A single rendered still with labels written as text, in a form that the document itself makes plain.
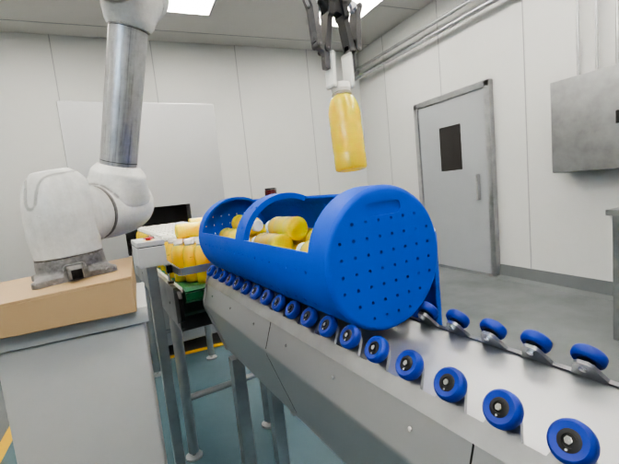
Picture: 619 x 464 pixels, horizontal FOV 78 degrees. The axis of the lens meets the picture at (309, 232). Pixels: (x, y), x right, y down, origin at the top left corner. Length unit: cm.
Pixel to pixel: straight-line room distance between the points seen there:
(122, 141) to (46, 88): 477
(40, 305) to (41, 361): 15
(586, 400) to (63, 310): 95
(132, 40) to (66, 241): 56
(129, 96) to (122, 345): 66
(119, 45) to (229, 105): 486
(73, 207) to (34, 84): 496
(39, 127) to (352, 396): 549
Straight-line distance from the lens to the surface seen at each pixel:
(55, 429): 114
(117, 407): 111
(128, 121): 123
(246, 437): 171
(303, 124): 637
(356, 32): 90
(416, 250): 81
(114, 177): 121
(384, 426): 69
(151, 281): 169
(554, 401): 65
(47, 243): 110
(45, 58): 607
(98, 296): 98
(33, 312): 100
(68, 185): 110
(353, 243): 70
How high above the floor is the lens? 124
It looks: 7 degrees down
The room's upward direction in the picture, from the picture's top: 6 degrees counter-clockwise
